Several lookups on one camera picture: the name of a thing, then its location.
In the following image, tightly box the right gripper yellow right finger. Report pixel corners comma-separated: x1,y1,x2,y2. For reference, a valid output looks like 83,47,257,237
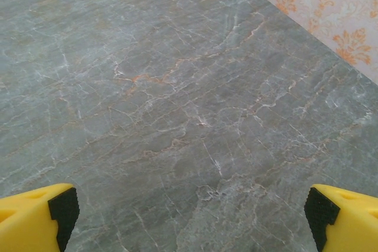
304,184,378,252

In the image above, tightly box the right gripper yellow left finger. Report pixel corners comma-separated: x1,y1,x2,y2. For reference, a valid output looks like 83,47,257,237
0,183,80,252

